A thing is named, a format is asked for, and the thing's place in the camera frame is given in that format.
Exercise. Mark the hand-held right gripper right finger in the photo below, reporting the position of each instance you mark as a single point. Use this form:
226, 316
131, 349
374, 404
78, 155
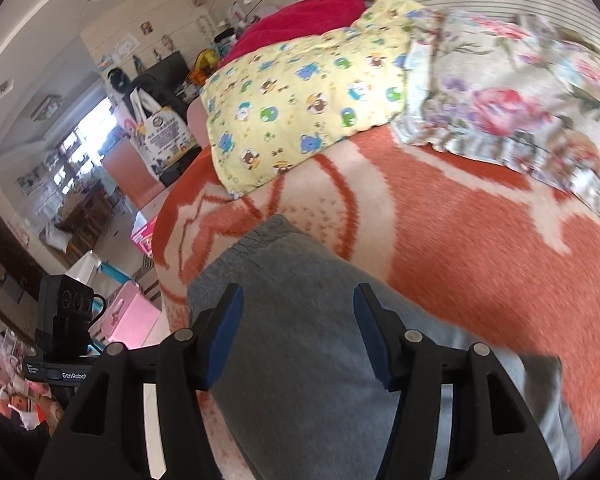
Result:
375, 342

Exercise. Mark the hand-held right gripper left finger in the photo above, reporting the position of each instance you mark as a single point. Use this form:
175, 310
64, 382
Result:
225, 342

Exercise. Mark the grey fleece pants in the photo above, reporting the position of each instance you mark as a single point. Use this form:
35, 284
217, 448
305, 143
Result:
305, 360

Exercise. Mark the dark low cabinet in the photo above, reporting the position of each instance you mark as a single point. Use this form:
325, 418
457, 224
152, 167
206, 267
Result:
7, 255

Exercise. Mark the pile of colourful toys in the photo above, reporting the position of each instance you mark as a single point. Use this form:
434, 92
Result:
17, 395

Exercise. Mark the wooden table with chairs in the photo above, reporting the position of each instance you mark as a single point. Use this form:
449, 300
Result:
82, 217

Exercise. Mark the pink printed box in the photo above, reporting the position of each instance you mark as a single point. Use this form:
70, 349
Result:
144, 237

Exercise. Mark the orange white patterned blanket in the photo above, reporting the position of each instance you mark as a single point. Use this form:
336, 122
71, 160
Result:
455, 240

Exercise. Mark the salmon cabinet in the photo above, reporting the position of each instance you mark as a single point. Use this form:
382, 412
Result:
130, 180

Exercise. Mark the bright window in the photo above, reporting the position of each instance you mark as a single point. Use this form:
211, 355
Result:
87, 135

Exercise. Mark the white printed tote bag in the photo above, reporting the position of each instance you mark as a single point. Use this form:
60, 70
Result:
165, 140

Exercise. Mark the square ceiling lamp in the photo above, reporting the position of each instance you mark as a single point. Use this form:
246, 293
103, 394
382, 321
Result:
47, 107

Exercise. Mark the yellow cartoon print pillow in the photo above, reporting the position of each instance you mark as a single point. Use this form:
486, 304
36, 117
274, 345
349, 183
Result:
300, 105

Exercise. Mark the black television screen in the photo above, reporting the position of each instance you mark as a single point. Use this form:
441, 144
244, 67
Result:
162, 70

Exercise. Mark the yellow orange toy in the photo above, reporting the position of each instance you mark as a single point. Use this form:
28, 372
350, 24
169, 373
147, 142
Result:
206, 64

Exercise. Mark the floral pillow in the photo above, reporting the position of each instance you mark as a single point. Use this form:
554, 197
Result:
505, 95

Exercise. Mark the red fleece cloth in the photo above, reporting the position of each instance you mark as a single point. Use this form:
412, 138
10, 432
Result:
290, 25

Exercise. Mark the white wall poster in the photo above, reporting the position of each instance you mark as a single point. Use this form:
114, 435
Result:
125, 45

